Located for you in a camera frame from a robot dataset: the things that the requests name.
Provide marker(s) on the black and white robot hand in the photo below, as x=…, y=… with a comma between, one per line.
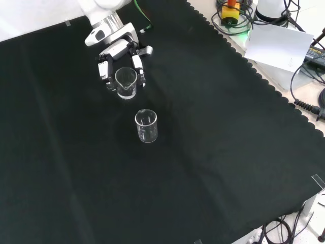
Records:
x=119, y=48

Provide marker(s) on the clear spouted glass beaker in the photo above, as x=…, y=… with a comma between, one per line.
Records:
x=126, y=87

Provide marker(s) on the clear tape strip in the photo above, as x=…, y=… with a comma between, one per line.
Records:
x=318, y=181
x=198, y=241
x=68, y=23

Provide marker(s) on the white backdrop sheet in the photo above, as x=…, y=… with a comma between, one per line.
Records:
x=38, y=15

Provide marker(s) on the yellow stop button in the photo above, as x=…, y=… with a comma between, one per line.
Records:
x=229, y=12

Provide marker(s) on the black scalloped bench cloth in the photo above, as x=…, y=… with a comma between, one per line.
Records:
x=127, y=178

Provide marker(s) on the white base with black band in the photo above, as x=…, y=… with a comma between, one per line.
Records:
x=269, y=8

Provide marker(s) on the pale board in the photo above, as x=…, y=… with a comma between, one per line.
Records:
x=274, y=75

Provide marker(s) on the white paper sheet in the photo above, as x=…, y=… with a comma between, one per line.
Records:
x=278, y=47

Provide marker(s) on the black power adapter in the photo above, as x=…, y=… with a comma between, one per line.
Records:
x=316, y=54

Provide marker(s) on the black tripod leg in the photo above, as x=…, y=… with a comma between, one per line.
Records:
x=319, y=38

